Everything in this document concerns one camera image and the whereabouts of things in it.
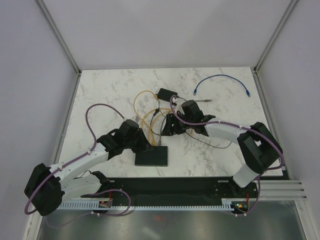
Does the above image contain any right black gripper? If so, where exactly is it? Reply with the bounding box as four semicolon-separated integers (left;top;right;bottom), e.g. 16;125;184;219
160;112;194;136

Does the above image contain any yellow ethernet cable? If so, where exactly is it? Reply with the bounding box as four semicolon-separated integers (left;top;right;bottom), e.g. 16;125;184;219
133;91;159;126
147;113;196;146
139;107;173;145

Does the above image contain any black network switch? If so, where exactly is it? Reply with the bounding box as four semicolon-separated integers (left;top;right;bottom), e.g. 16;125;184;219
134;146;169;167

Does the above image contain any black power cord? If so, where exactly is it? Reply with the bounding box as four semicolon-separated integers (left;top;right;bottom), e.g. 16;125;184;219
149;94;232;150

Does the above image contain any blue ethernet cable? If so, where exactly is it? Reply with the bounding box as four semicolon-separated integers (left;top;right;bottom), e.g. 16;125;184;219
193;74;252;98

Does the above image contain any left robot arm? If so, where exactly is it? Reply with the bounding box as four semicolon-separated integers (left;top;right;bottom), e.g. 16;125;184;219
24;119;152;217

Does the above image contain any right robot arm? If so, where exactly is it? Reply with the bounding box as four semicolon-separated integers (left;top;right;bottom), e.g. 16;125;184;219
160;95;285;197

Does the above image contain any black power adapter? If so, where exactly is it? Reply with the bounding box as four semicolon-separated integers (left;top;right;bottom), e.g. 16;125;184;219
156;88;178;102

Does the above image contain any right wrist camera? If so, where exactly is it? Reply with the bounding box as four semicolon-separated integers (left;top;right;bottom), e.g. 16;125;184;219
171;97;182;112

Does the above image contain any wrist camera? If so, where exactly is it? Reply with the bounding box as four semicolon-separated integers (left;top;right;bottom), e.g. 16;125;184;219
171;97;182;112
131;115;140;124

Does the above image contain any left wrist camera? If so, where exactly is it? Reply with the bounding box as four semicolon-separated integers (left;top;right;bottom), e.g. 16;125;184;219
131;115;140;124

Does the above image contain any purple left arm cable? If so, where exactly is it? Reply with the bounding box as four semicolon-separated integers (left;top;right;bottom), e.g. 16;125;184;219
24;103;133;228

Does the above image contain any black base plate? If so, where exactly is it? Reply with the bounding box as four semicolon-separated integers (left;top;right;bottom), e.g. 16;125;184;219
79;176;258;208

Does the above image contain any white slotted cable duct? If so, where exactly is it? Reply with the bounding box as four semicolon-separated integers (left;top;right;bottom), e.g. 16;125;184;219
57;199;234;211

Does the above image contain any aluminium frame rail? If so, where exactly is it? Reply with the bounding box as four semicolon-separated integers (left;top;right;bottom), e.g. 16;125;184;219
34;178;308;201

